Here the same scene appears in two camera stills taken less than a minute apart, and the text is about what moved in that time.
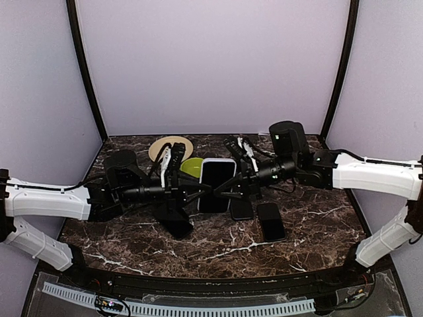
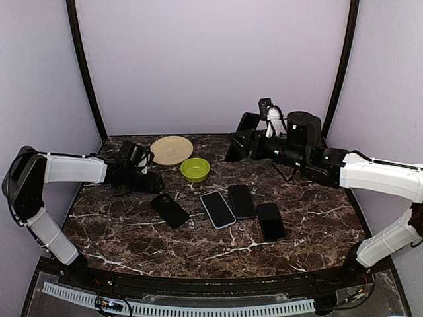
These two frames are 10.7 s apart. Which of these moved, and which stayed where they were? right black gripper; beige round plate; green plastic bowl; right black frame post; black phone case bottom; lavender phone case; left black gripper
Moved: lavender phone case; black phone case bottom; left black gripper; right black gripper
Stayed: green plastic bowl; beige round plate; right black frame post
